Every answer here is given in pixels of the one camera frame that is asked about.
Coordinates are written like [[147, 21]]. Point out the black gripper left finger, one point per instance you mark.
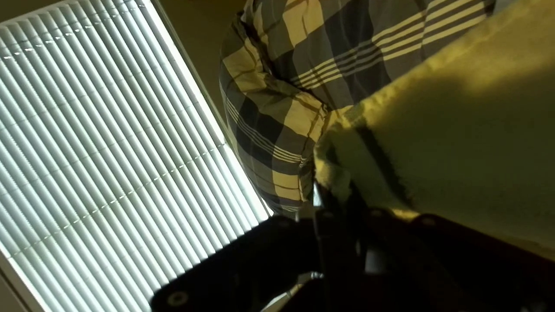
[[248, 271]]

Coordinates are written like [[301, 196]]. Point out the white window blind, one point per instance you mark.
[[114, 144]]

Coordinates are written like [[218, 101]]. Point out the plaid pillow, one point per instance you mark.
[[270, 115]]

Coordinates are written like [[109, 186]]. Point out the cream towel with blue stripes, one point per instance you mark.
[[473, 144]]

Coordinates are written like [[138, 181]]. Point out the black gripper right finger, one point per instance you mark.
[[451, 271]]

